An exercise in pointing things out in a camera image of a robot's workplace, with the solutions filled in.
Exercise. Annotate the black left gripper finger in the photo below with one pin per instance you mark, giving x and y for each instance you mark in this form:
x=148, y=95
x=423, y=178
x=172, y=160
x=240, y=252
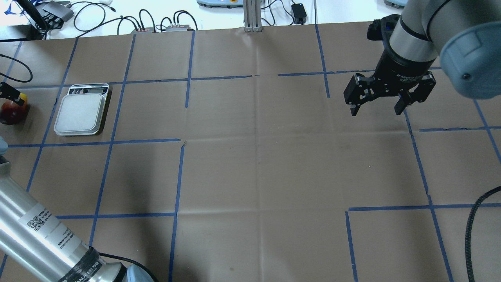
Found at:
x=10, y=93

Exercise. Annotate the aluminium frame post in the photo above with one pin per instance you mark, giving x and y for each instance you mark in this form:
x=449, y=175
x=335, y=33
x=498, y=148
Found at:
x=252, y=15

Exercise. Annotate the blue teach pendant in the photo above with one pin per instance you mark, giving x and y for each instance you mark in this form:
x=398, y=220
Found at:
x=220, y=3

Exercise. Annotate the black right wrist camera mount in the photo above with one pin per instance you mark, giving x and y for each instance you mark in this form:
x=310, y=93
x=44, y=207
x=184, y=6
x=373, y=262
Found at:
x=382, y=29

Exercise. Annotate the grey usb hub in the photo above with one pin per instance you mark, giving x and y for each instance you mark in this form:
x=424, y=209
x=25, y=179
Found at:
x=178, y=28
x=145, y=30

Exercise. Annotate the black power adapter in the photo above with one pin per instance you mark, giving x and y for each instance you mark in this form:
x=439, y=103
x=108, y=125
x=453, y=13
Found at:
x=299, y=14

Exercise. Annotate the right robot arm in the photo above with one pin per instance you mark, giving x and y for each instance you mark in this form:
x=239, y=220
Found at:
x=463, y=34

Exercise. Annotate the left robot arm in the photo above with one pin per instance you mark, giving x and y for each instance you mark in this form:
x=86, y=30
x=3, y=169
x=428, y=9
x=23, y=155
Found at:
x=41, y=243

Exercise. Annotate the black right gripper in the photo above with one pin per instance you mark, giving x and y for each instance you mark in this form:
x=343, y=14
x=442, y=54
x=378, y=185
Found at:
x=400, y=69

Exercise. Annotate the silver digital kitchen scale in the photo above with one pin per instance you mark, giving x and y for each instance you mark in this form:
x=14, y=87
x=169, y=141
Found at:
x=82, y=110

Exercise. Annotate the red yellow mango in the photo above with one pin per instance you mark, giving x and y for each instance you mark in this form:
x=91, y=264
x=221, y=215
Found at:
x=12, y=113

